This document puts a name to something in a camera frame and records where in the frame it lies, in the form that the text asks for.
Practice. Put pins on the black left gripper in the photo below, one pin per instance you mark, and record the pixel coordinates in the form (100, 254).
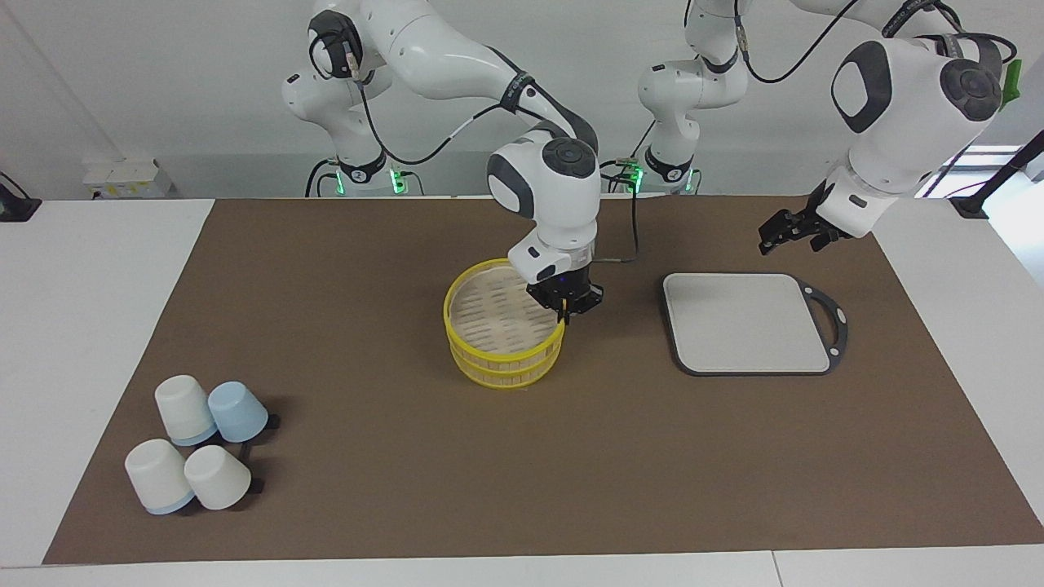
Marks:
(816, 214)

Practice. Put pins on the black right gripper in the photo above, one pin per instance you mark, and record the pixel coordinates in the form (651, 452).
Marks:
(571, 289)

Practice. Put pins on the yellow rimmed bamboo steamer tier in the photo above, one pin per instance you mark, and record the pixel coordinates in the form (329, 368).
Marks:
(493, 314)

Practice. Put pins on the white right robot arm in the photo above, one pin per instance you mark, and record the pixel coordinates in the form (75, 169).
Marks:
(546, 187)

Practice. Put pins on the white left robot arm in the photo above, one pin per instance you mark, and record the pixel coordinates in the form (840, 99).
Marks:
(905, 130)

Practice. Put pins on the yellow rimmed bamboo steamer base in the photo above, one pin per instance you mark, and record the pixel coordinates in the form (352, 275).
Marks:
(506, 377)

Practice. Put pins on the brown table mat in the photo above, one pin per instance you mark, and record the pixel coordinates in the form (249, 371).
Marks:
(522, 456)

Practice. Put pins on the green tipped pole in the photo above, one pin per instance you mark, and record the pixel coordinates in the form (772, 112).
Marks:
(1013, 81)

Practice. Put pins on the light blue plastic cup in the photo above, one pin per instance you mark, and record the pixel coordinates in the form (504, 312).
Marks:
(238, 412)

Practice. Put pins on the white plastic cup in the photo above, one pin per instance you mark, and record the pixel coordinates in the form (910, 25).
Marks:
(157, 477)
(216, 479)
(184, 408)

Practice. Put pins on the white box stack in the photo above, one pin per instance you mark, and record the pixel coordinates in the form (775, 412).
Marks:
(126, 178)

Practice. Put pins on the black clamp mount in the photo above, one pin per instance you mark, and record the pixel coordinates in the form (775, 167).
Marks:
(15, 204)

